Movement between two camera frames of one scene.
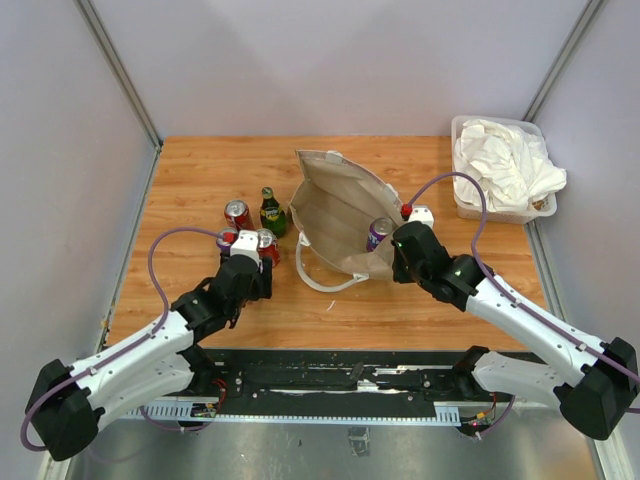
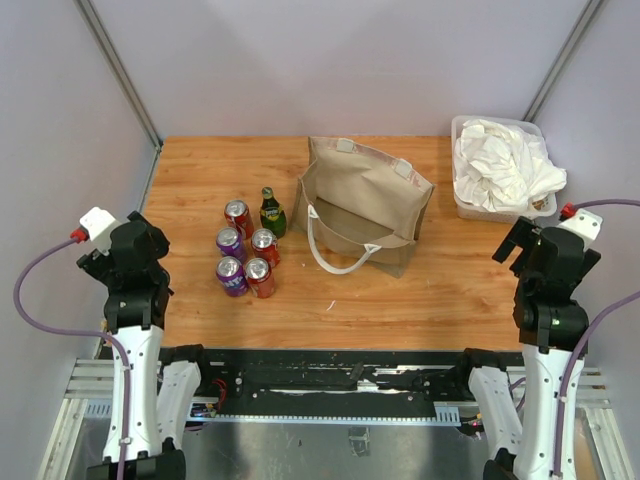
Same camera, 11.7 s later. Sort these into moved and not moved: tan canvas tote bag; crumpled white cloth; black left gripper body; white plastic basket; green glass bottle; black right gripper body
Moved: black right gripper body; black left gripper body; tan canvas tote bag
Not moved: green glass bottle; white plastic basket; crumpled white cloth
